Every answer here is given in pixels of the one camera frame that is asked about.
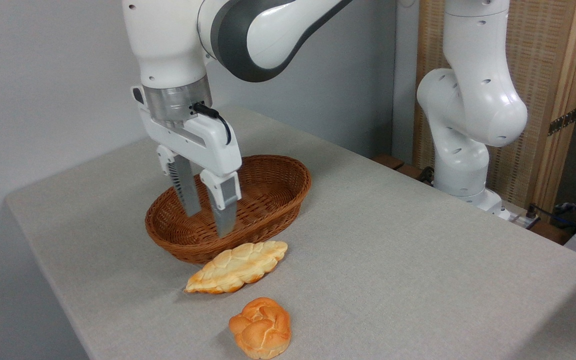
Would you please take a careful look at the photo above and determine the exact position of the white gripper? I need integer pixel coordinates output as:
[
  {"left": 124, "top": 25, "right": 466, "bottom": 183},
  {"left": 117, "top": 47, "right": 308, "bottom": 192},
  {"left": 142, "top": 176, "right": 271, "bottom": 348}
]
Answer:
[{"left": 131, "top": 85, "right": 243, "bottom": 238}]

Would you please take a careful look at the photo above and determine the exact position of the round knotted bread roll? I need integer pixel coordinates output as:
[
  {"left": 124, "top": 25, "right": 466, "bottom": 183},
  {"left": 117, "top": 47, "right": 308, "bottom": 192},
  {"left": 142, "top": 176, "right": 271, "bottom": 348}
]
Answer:
[{"left": 228, "top": 297, "right": 292, "bottom": 360}]

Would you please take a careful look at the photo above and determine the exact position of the brown wicker basket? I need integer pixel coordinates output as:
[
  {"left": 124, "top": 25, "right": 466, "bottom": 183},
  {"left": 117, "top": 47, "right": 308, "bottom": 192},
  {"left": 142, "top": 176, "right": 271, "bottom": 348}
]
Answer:
[{"left": 145, "top": 154, "right": 312, "bottom": 265}]

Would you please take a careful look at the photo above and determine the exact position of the long braided bread loaf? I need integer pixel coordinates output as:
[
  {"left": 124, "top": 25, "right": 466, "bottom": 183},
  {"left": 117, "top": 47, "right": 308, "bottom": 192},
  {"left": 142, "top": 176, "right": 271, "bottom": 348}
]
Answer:
[{"left": 184, "top": 240, "right": 289, "bottom": 295}]

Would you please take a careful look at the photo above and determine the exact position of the dark metal screen hinge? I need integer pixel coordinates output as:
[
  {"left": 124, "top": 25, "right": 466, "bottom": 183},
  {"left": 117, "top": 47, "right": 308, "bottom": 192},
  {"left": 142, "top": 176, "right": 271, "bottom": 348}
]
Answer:
[{"left": 548, "top": 107, "right": 576, "bottom": 137}]

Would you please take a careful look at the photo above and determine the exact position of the wooden folding screen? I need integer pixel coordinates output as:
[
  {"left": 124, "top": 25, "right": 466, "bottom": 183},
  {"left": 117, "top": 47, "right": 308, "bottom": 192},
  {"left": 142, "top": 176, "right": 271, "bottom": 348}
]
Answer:
[{"left": 412, "top": 0, "right": 576, "bottom": 216}]

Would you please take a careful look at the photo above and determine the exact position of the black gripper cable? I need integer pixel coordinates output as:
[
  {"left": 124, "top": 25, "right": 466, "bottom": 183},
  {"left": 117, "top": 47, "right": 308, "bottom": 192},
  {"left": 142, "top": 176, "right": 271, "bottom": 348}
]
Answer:
[{"left": 192, "top": 102, "right": 232, "bottom": 146}]

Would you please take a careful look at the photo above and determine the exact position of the black power cable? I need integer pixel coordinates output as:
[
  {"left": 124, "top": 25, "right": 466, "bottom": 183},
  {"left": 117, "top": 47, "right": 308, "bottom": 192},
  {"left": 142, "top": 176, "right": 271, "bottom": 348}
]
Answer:
[{"left": 525, "top": 202, "right": 576, "bottom": 232}]

